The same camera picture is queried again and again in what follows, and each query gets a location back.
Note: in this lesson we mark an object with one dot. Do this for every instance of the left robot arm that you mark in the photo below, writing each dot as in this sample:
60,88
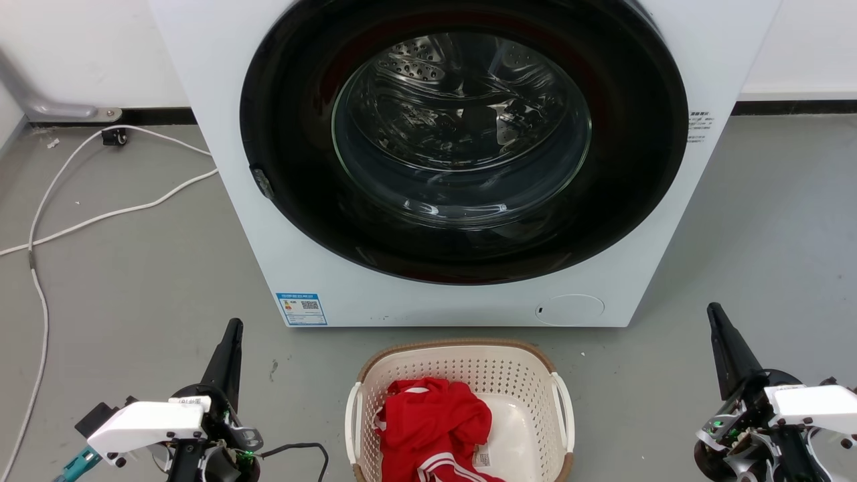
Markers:
184,465

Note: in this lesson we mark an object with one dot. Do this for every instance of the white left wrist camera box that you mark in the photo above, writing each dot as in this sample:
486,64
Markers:
147,423

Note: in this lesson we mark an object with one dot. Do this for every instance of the black round washer door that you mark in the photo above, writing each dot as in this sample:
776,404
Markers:
288,201

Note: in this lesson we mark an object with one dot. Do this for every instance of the stainless steel washer drum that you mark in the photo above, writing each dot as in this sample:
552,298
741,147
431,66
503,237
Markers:
415,63

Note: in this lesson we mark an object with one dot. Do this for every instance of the round white filter cover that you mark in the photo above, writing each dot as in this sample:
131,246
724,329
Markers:
570,310

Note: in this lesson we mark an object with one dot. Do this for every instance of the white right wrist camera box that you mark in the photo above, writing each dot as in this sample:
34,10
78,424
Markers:
813,404

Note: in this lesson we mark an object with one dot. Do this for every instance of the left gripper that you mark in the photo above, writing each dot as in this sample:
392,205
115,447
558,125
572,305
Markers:
221,428

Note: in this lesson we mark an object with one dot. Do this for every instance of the white front-load washing machine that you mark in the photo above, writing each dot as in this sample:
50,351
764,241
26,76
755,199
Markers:
221,80

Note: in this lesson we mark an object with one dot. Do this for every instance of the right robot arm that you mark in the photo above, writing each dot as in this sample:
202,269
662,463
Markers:
800,458

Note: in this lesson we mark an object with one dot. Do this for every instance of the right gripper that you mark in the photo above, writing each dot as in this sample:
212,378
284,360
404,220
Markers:
740,428

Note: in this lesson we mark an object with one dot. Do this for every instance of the red garment with white stripes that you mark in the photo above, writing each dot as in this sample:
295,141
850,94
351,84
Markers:
435,422

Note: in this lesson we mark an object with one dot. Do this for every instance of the small printed warning sticker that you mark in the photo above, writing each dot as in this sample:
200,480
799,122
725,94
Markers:
699,126

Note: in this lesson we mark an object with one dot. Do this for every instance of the blue energy label sticker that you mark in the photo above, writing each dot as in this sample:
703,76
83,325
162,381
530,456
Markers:
302,308

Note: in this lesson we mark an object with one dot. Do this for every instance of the teal connector part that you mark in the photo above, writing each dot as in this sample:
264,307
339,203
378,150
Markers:
77,465

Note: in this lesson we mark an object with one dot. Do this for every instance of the white perforated laundry basket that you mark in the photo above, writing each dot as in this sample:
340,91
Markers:
462,365

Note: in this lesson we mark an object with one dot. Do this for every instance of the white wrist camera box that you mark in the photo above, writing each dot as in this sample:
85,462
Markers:
813,404
147,423

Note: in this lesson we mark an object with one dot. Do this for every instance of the grey door latch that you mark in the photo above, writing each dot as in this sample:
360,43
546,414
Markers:
262,183

